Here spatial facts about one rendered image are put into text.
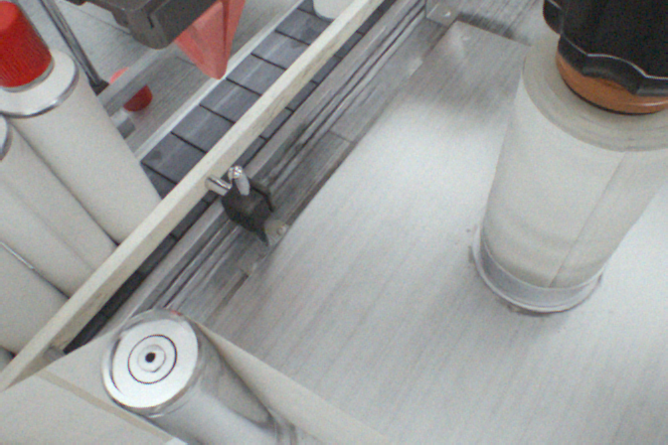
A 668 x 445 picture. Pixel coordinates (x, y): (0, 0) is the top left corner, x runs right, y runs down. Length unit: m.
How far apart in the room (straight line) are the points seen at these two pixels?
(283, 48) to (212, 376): 0.40
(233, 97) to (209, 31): 0.23
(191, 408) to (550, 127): 0.19
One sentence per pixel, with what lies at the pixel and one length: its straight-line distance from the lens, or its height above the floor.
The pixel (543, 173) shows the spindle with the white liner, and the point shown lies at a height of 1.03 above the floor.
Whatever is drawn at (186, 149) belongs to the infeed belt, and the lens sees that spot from 0.51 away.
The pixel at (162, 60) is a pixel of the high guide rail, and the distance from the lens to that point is 0.48.
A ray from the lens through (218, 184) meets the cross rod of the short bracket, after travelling 0.44.
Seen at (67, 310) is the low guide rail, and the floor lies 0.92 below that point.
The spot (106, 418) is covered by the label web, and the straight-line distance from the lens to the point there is 0.30.
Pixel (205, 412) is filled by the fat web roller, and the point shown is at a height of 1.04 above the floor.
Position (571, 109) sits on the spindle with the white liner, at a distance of 0.27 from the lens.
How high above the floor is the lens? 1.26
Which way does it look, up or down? 57 degrees down
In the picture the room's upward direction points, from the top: 9 degrees counter-clockwise
